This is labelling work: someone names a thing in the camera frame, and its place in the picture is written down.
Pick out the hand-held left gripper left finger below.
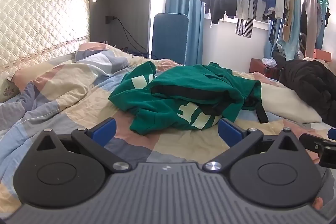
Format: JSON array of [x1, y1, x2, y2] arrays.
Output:
[[35, 118, 132, 173]]

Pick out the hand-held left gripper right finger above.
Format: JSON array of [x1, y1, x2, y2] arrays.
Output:
[[203, 118, 301, 172]]

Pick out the green hoodie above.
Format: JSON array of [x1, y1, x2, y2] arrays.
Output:
[[108, 61, 269, 138]]

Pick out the checked pastel blanket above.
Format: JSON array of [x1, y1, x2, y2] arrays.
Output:
[[0, 42, 336, 214]]

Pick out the cream duvet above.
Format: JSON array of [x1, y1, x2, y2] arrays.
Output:
[[234, 70, 324, 125]]

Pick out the black coat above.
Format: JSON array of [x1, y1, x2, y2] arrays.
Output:
[[279, 59, 336, 125]]

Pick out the red suitcase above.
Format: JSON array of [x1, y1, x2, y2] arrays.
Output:
[[249, 58, 281, 82]]

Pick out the orange box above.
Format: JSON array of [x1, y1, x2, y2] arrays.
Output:
[[312, 49, 332, 62]]

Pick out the white plastic bag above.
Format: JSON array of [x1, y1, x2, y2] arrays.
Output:
[[261, 57, 278, 67]]

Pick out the hanging light blue garment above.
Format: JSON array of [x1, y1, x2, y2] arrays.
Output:
[[264, 0, 305, 62]]

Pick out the blue curtain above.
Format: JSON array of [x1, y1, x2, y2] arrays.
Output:
[[165, 0, 208, 66]]

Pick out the floral pillow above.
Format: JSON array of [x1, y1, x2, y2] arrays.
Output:
[[0, 68, 22, 104]]

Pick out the hanging striped shirt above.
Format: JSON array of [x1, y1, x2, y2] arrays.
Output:
[[235, 0, 269, 39]]

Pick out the blue chair back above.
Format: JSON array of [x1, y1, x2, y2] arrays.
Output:
[[151, 13, 189, 65]]

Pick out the hanging pink pants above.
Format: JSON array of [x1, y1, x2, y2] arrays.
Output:
[[299, 0, 320, 58]]

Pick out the quilted cream headboard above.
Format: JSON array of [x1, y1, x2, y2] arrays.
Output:
[[0, 0, 91, 72]]

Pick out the hanging teal garment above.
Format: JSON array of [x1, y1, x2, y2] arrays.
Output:
[[316, 0, 330, 28]]

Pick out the black cable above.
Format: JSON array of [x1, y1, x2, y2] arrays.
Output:
[[115, 17, 151, 57]]

